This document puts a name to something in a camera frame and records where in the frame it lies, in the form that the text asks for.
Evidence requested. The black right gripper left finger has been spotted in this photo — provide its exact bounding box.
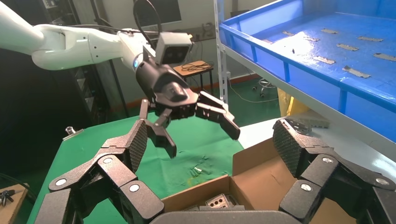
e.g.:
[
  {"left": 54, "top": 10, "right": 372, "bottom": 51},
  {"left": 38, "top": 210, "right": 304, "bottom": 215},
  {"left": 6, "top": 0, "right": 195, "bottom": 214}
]
[{"left": 34, "top": 119, "right": 164, "bottom": 224}]

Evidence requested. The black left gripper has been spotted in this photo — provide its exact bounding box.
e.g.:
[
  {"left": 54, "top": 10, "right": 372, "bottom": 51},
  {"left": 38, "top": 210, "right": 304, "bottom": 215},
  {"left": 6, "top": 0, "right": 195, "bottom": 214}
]
[{"left": 135, "top": 57, "right": 241, "bottom": 159}]

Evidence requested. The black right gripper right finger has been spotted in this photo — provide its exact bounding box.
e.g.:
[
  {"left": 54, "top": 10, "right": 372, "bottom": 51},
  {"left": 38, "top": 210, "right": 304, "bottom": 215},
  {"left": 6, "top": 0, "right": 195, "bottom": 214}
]
[{"left": 272, "top": 119, "right": 396, "bottom": 224}]

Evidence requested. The brown cardboard box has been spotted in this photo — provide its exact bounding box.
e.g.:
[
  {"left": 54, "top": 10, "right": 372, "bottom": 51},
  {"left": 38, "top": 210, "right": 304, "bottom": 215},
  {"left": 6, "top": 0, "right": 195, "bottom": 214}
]
[{"left": 161, "top": 137, "right": 360, "bottom": 224}]

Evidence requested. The blue plastic tray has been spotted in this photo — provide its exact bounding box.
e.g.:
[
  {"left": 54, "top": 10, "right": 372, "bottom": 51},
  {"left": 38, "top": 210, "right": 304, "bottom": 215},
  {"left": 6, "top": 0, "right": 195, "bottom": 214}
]
[{"left": 219, "top": 0, "right": 396, "bottom": 143}]

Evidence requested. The green cloth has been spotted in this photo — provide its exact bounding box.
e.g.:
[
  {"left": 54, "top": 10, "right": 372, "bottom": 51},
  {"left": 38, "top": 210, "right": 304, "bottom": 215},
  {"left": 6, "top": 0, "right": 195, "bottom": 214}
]
[{"left": 26, "top": 112, "right": 245, "bottom": 224}]

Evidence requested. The folded grey metal part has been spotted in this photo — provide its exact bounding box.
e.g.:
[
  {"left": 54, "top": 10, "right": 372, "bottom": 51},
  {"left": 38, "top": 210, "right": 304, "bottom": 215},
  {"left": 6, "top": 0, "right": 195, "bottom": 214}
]
[{"left": 284, "top": 117, "right": 313, "bottom": 135}]

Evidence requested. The silver binder clip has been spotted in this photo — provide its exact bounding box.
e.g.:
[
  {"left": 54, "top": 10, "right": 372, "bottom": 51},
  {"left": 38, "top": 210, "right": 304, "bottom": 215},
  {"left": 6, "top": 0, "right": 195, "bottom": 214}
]
[{"left": 63, "top": 126, "right": 85, "bottom": 141}]

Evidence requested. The small wooden stool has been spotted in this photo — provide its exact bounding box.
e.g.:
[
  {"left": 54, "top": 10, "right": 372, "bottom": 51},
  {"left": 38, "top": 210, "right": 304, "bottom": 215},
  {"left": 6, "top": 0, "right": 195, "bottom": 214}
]
[{"left": 172, "top": 60, "right": 215, "bottom": 97}]

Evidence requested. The white metal shelf board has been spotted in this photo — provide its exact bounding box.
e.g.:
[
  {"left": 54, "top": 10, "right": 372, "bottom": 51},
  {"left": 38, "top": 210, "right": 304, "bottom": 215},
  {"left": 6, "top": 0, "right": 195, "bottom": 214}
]
[{"left": 221, "top": 43, "right": 396, "bottom": 163}]

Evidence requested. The white perforated shelf upright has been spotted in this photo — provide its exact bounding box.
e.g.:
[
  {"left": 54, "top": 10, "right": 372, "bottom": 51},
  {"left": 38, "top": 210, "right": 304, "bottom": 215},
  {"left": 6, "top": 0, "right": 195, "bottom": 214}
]
[{"left": 213, "top": 0, "right": 230, "bottom": 104}]

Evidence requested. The yellow plastic bag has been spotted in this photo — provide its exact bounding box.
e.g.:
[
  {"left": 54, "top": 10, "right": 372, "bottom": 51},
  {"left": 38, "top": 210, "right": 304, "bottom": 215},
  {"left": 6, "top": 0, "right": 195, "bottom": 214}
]
[{"left": 276, "top": 88, "right": 310, "bottom": 119}]

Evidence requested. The silver metal I/O shield plate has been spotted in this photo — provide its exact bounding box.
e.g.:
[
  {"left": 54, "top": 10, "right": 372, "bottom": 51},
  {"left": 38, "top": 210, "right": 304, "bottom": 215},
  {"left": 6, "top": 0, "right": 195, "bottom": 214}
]
[{"left": 205, "top": 194, "right": 232, "bottom": 210}]

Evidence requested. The office chair base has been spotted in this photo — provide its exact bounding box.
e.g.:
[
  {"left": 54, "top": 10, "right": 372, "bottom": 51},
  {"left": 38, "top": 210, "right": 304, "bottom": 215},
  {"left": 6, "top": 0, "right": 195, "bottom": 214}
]
[{"left": 252, "top": 77, "right": 279, "bottom": 99}]

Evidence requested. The black equipment rack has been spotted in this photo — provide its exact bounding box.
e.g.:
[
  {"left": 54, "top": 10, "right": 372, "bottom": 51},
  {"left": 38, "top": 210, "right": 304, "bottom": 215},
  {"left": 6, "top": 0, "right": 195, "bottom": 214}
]
[{"left": 40, "top": 0, "right": 131, "bottom": 124}]

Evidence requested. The wooden board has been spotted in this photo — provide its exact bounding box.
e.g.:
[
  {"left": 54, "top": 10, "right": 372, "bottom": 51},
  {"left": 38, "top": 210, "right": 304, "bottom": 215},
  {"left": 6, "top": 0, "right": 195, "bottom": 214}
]
[{"left": 0, "top": 183, "right": 30, "bottom": 224}]

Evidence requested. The small black clip bundle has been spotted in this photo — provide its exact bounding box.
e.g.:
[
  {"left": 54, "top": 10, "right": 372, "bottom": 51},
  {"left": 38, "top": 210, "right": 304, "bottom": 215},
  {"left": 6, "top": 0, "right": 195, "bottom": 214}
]
[{"left": 0, "top": 190, "right": 15, "bottom": 207}]

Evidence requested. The dark window pane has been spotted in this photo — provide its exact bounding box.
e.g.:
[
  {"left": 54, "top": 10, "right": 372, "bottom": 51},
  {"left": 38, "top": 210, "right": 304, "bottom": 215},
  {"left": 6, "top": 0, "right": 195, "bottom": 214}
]
[{"left": 135, "top": 0, "right": 182, "bottom": 27}]

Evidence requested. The large grey metal bracket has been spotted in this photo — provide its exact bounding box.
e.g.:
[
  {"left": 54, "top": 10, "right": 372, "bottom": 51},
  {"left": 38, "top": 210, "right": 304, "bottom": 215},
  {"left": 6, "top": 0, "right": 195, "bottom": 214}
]
[{"left": 290, "top": 111, "right": 331, "bottom": 129}]

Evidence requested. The black coiled cable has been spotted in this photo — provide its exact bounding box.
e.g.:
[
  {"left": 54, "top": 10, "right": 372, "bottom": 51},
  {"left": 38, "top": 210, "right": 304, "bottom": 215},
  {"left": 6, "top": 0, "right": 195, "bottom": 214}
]
[{"left": 181, "top": 61, "right": 214, "bottom": 73}]

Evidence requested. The white floor cable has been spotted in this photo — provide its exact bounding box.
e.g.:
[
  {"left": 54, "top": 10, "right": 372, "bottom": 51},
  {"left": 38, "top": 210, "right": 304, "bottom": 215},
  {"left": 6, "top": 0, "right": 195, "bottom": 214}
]
[{"left": 229, "top": 83, "right": 279, "bottom": 105}]

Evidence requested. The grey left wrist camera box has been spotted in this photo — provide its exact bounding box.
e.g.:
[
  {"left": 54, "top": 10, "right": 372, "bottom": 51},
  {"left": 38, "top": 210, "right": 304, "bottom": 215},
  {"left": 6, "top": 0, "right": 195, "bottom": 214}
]
[{"left": 155, "top": 32, "right": 193, "bottom": 65}]

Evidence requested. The thick black cable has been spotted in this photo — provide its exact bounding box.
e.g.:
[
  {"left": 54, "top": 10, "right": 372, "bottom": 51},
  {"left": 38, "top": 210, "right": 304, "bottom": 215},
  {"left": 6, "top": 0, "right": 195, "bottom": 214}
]
[{"left": 0, "top": 172, "right": 38, "bottom": 205}]

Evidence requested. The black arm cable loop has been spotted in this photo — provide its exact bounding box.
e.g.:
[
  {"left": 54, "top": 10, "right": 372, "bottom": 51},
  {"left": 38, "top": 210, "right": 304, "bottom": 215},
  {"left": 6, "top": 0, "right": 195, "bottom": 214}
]
[{"left": 133, "top": 0, "right": 163, "bottom": 39}]

